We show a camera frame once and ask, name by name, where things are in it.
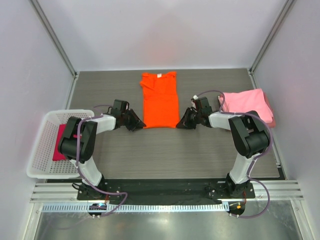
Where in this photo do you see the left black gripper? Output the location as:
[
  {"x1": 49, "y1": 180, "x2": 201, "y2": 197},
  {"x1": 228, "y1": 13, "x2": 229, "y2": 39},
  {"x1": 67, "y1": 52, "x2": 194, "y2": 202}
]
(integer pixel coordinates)
[{"x1": 121, "y1": 108, "x2": 146, "y2": 131}]

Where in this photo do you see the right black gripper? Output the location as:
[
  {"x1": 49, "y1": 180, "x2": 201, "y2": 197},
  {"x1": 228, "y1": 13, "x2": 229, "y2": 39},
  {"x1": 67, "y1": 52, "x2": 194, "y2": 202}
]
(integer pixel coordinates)
[{"x1": 177, "y1": 107, "x2": 203, "y2": 130}]

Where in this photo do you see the orange t shirt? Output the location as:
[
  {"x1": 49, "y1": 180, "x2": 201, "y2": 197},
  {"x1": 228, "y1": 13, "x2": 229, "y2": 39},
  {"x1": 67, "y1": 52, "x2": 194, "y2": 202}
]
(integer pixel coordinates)
[{"x1": 140, "y1": 71, "x2": 180, "y2": 129}]

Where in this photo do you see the light pink shirt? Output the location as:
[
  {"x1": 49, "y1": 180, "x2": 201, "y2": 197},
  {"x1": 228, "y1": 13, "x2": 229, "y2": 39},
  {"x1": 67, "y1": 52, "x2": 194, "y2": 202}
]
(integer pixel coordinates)
[{"x1": 217, "y1": 87, "x2": 274, "y2": 125}]

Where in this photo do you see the salmon pink shirt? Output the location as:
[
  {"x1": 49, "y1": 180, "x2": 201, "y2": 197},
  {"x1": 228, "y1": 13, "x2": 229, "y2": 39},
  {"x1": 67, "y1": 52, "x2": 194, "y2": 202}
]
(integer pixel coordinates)
[{"x1": 216, "y1": 91, "x2": 277, "y2": 129}]

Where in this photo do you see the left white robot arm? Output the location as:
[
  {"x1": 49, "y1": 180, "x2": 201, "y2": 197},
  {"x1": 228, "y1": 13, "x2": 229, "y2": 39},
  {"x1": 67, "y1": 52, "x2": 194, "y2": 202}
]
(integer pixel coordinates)
[{"x1": 57, "y1": 99, "x2": 147, "y2": 200}]

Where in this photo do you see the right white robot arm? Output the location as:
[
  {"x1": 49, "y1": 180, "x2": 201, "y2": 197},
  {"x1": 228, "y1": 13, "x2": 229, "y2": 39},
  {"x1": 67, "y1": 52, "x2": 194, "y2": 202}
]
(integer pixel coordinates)
[{"x1": 176, "y1": 95, "x2": 272, "y2": 198}]

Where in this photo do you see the magenta t shirt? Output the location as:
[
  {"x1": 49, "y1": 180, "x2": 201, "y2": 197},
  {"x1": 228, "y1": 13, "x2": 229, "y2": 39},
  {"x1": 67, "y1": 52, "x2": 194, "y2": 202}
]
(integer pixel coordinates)
[{"x1": 52, "y1": 123, "x2": 78, "y2": 161}]

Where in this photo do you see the white plastic basket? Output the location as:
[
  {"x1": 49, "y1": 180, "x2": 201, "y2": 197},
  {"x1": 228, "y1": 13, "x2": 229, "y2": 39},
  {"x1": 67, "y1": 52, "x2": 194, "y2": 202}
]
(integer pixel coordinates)
[{"x1": 26, "y1": 109, "x2": 94, "y2": 179}]

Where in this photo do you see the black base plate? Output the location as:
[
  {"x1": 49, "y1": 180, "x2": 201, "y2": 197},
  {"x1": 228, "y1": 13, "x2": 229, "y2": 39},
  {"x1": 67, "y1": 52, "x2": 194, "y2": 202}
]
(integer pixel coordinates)
[{"x1": 77, "y1": 177, "x2": 256, "y2": 206}]

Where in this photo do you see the slotted cable duct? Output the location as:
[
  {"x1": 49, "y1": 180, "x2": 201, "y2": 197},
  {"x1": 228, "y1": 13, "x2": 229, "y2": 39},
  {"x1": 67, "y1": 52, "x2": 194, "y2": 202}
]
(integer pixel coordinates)
[{"x1": 42, "y1": 202, "x2": 229, "y2": 214}]

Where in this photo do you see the left aluminium frame post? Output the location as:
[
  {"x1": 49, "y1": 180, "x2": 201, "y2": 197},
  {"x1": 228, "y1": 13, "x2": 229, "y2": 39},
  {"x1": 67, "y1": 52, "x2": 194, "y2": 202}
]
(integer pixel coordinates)
[{"x1": 29, "y1": 0, "x2": 77, "y2": 79}]

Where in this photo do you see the aluminium frame post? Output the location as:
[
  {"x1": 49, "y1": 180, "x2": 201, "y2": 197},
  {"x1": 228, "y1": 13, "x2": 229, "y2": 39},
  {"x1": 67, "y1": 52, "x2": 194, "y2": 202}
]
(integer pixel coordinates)
[
  {"x1": 29, "y1": 0, "x2": 77, "y2": 79},
  {"x1": 248, "y1": 0, "x2": 296, "y2": 76}
]

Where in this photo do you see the right aluminium frame post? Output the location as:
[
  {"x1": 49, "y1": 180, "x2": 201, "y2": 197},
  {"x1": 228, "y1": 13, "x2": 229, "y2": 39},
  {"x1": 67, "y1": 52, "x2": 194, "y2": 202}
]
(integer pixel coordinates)
[{"x1": 248, "y1": 0, "x2": 296, "y2": 76}]

